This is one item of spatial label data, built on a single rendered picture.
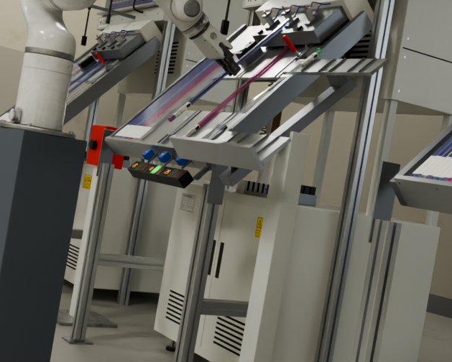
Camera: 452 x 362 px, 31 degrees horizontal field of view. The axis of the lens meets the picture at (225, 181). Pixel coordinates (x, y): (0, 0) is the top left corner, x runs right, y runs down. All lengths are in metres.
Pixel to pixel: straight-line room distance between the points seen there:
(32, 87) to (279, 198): 0.67
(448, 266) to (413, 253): 2.73
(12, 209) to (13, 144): 0.15
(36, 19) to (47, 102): 0.21
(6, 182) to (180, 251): 1.12
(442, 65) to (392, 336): 0.91
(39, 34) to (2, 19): 4.22
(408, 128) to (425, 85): 3.02
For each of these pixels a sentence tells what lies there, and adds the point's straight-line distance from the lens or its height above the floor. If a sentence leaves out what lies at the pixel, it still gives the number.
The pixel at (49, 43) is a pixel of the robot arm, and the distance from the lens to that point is 2.03.
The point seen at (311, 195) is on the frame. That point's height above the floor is 0.66.
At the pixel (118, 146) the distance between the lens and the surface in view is 2.83.
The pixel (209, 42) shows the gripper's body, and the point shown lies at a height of 1.04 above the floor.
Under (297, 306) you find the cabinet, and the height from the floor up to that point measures 0.32.
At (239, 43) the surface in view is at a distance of 3.04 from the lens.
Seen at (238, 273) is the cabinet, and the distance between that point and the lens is 2.65.
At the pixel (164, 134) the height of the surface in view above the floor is 0.77.
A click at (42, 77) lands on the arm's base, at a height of 0.83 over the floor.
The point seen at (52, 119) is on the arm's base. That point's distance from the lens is 2.03.
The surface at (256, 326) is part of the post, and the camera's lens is 2.16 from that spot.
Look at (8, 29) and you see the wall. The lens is 6.29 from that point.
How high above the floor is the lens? 0.68
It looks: 1 degrees down
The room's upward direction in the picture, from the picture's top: 10 degrees clockwise
